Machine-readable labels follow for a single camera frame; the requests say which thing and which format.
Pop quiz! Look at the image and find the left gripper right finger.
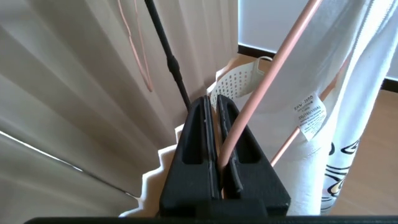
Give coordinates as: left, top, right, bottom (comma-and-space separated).
216, 94, 292, 218

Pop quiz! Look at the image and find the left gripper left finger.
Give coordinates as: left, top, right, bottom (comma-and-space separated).
159, 95, 223, 218

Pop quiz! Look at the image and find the pink clothes hanger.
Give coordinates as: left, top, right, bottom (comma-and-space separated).
116, 0, 154, 93
216, 0, 354, 171

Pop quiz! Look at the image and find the white printed t-shirt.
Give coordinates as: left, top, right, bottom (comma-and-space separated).
233, 0, 398, 217

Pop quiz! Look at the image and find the white laundry basket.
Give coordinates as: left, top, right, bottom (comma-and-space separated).
209, 55, 274, 110

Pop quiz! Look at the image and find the black clothes rack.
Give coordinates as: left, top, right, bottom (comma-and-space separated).
144, 0, 192, 112

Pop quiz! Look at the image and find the beige curtain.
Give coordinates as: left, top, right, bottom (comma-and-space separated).
0, 0, 240, 218

